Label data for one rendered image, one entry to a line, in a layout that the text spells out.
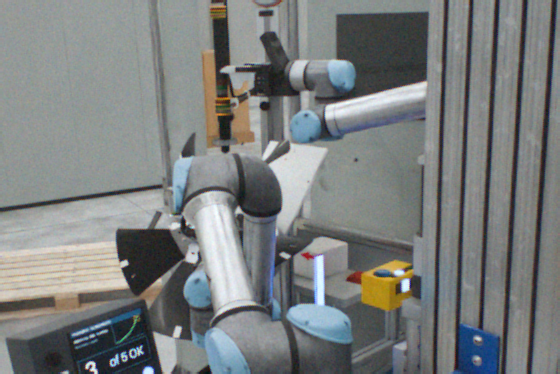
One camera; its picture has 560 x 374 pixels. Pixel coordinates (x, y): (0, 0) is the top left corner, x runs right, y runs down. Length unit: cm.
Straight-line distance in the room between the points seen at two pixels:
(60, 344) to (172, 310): 75
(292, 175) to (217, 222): 99
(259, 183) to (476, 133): 53
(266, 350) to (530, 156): 54
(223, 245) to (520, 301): 55
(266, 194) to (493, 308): 56
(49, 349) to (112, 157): 638
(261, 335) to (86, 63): 640
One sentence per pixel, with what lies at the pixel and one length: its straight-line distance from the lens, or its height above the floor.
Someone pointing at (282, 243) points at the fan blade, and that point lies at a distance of 209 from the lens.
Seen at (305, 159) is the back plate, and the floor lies 133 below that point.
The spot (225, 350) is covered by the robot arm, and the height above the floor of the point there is 124.
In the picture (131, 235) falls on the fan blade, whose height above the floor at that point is 113.
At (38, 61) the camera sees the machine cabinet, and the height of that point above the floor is 138.
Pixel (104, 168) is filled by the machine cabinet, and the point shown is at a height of 30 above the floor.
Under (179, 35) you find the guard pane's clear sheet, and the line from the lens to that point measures 342.
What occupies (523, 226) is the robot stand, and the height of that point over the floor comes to 147.
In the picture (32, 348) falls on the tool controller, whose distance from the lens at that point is 144.
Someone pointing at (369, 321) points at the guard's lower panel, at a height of 66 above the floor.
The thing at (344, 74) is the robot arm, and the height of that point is 165.
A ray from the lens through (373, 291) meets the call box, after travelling 217.
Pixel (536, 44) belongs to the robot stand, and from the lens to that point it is 120.
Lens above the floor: 182
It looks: 17 degrees down
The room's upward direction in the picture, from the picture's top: 3 degrees counter-clockwise
